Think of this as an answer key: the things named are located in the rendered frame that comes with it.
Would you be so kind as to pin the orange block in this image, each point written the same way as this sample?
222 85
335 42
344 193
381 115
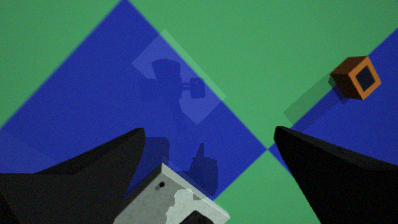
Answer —
356 77

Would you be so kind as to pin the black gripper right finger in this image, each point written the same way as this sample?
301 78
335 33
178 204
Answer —
341 185

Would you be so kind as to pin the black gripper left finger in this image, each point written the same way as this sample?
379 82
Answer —
86 189

